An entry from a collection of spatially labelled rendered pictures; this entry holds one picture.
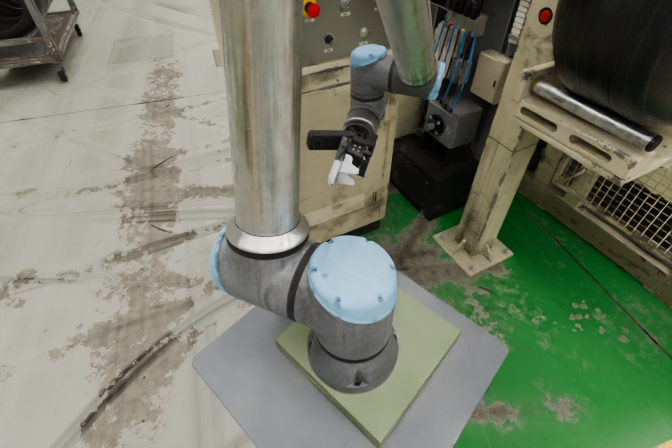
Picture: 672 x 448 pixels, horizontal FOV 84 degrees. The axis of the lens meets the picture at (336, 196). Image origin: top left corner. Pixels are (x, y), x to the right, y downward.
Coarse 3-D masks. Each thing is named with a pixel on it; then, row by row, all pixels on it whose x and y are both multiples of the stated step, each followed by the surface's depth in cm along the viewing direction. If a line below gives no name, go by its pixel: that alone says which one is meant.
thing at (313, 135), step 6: (312, 132) 90; (318, 132) 90; (324, 132) 91; (330, 132) 91; (336, 132) 92; (342, 132) 92; (348, 132) 93; (312, 138) 90; (318, 138) 90; (324, 138) 90; (330, 138) 91; (336, 138) 91; (312, 144) 90; (318, 144) 91; (324, 144) 92; (330, 144) 92; (336, 144) 93
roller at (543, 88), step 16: (544, 80) 108; (544, 96) 108; (560, 96) 103; (576, 96) 101; (576, 112) 101; (592, 112) 97; (608, 112) 95; (608, 128) 95; (624, 128) 92; (640, 128) 90; (640, 144) 89; (656, 144) 88
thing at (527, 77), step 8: (544, 64) 110; (552, 64) 110; (520, 72) 108; (528, 72) 106; (536, 72) 107; (544, 72) 109; (552, 72) 111; (520, 80) 109; (528, 80) 108; (536, 80) 109; (552, 80) 113; (560, 80) 115; (520, 88) 109; (528, 88) 110; (512, 96) 113; (520, 96) 111; (528, 96) 112
